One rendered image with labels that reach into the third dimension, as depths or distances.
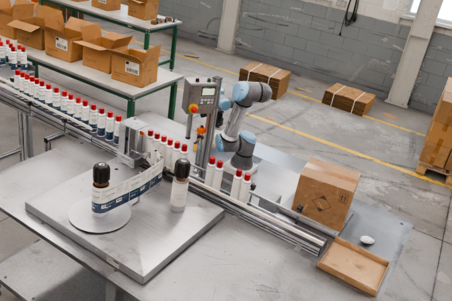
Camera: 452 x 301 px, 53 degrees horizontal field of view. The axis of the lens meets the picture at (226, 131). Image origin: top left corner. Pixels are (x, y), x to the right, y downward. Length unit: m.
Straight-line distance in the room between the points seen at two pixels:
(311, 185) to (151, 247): 0.93
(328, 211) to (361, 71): 5.37
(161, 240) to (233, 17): 6.53
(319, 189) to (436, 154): 3.14
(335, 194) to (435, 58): 5.25
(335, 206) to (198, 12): 6.73
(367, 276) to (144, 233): 1.13
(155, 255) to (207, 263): 0.26
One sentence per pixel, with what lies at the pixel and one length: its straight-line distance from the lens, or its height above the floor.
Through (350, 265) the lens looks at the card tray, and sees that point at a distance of 2.49.
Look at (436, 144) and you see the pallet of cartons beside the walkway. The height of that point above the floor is 0.39.
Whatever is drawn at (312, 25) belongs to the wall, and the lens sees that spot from 7.90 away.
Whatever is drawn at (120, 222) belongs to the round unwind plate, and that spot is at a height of 0.89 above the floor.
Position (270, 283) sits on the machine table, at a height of 0.83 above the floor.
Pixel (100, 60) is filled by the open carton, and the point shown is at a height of 0.89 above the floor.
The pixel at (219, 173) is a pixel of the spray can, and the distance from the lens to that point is 2.57.
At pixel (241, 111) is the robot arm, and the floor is 1.32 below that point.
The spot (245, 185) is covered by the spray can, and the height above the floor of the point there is 1.02.
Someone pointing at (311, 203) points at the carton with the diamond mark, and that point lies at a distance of 2.61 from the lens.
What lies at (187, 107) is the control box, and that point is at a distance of 2.57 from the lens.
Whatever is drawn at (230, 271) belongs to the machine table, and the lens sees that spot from 2.25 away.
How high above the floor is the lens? 2.35
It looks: 26 degrees down
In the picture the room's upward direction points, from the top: 9 degrees clockwise
